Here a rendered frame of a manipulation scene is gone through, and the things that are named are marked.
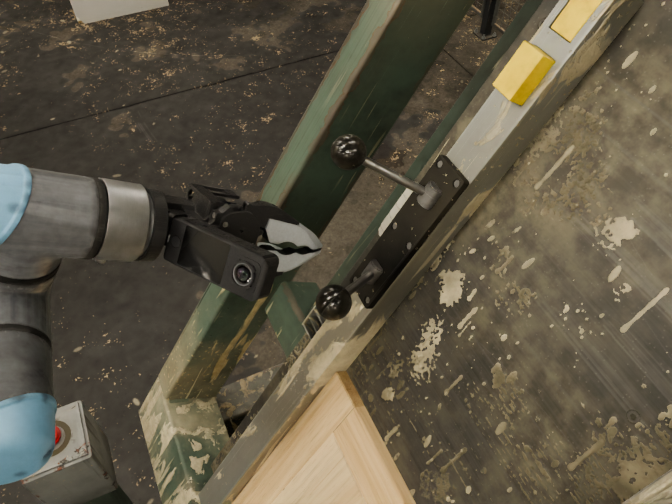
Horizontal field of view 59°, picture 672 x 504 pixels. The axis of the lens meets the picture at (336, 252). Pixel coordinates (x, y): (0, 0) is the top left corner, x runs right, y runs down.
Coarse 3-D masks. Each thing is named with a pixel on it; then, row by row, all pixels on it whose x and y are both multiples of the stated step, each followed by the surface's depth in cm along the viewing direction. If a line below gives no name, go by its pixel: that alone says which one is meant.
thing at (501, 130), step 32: (608, 0) 52; (640, 0) 54; (544, 32) 57; (608, 32) 55; (576, 64) 56; (544, 96) 57; (480, 128) 62; (512, 128) 59; (480, 160) 62; (512, 160) 63; (480, 192) 64; (448, 224) 66; (416, 256) 68; (352, 320) 75; (384, 320) 76; (320, 352) 79; (352, 352) 78; (288, 384) 84; (320, 384) 81; (256, 416) 90; (288, 416) 84; (256, 448) 89; (224, 480) 95
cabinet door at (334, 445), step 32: (352, 384) 80; (320, 416) 82; (352, 416) 77; (288, 448) 87; (320, 448) 81; (352, 448) 76; (384, 448) 74; (256, 480) 92; (288, 480) 86; (320, 480) 81; (352, 480) 76; (384, 480) 71
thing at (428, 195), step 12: (336, 144) 61; (348, 144) 61; (360, 144) 61; (336, 156) 61; (348, 156) 61; (360, 156) 61; (348, 168) 62; (372, 168) 63; (384, 168) 63; (396, 180) 64; (408, 180) 64; (420, 192) 64; (432, 192) 64; (420, 204) 65; (432, 204) 65
